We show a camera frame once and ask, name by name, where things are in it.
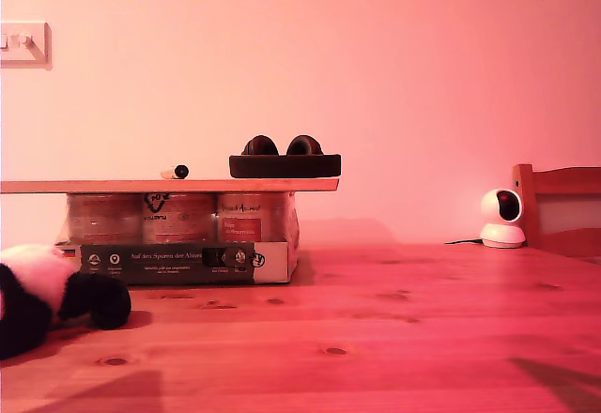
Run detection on wooden shelf board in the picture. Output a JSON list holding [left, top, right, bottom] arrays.
[[0, 178, 341, 195]]

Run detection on dark over-ear headphones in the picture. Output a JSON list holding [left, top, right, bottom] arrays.
[[228, 133, 343, 180]]

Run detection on black and white panda plush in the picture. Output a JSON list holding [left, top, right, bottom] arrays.
[[0, 242, 133, 362]]

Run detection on white dome security camera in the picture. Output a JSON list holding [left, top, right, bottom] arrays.
[[478, 187, 527, 250]]

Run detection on wrapped jar with red label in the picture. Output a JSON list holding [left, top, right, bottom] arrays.
[[216, 191, 301, 245]]

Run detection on white wall light switch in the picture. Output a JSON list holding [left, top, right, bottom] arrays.
[[0, 22, 54, 69]]

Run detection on silver laser pointer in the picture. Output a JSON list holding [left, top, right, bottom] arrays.
[[160, 163, 191, 181]]

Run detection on wrapped food jar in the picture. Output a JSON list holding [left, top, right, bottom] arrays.
[[141, 192, 219, 245], [66, 192, 144, 245]]

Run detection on wooden chair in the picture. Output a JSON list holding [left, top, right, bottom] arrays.
[[511, 163, 601, 260]]

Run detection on printed cardboard tray box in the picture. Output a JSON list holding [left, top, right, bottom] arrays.
[[78, 241, 300, 287]]

